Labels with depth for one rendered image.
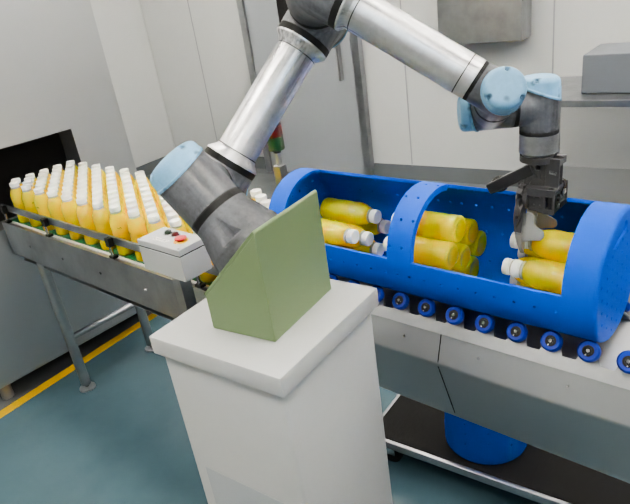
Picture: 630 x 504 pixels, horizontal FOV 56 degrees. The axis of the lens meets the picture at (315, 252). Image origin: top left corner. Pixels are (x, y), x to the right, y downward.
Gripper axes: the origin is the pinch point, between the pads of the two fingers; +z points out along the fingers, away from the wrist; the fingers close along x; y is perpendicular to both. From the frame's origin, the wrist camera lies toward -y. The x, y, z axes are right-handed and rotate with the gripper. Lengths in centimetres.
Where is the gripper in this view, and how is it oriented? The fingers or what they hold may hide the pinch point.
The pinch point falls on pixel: (525, 241)
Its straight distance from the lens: 137.4
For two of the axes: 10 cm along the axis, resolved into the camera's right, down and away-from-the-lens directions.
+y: 7.5, 2.0, -6.3
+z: 1.2, 9.0, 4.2
